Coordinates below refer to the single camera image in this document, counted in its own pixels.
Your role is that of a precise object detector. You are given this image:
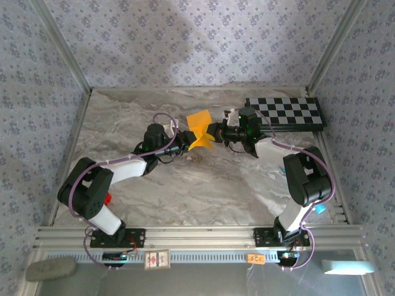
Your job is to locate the light blue plastic wrapper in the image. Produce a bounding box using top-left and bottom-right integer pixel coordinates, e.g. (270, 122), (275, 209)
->
(271, 165), (288, 180)

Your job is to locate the black grey checkerboard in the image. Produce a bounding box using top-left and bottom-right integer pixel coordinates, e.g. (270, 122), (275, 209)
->
(244, 96), (328, 133)

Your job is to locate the white red paper label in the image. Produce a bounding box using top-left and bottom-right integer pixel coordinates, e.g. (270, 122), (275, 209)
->
(144, 249), (172, 272)

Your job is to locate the aluminium mounting rail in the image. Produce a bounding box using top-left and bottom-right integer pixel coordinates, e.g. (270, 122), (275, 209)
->
(33, 224), (367, 251)

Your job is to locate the orange tag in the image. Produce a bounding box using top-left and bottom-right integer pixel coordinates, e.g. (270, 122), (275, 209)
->
(246, 253), (267, 266)

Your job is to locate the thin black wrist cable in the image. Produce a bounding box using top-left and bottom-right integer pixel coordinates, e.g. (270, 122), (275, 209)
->
(156, 147), (180, 165)
(227, 140), (248, 155)

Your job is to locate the aluminium frame post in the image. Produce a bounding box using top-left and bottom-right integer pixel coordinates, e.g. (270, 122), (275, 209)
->
(30, 0), (94, 94)
(305, 0), (368, 94)

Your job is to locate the orange paper sheet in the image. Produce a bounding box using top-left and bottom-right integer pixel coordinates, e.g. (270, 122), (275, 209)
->
(186, 110), (215, 152)

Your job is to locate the grey stone-like pad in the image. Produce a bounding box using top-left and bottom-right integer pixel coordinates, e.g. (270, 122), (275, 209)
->
(25, 257), (77, 282)

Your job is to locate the thin black left wrist cable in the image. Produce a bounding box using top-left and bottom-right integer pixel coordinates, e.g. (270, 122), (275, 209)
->
(156, 147), (180, 165)

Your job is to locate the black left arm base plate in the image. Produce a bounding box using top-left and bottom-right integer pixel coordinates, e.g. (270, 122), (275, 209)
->
(89, 228), (146, 249)

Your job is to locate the white rectangular block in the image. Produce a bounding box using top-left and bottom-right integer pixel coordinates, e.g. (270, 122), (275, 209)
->
(321, 259), (376, 276)

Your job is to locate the slotted grey cable duct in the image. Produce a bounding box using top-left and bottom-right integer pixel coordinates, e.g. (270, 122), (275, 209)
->
(44, 251), (288, 265)

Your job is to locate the aluminium side rail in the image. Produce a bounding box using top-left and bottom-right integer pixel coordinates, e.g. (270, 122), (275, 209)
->
(308, 89), (351, 224)
(48, 89), (93, 226)

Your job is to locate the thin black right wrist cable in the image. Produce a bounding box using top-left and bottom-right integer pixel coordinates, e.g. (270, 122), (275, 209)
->
(227, 140), (248, 155)

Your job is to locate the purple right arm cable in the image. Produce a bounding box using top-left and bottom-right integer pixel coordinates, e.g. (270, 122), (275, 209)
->
(252, 107), (338, 272)

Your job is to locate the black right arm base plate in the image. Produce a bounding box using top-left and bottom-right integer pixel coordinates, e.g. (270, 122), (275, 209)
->
(252, 227), (311, 248)

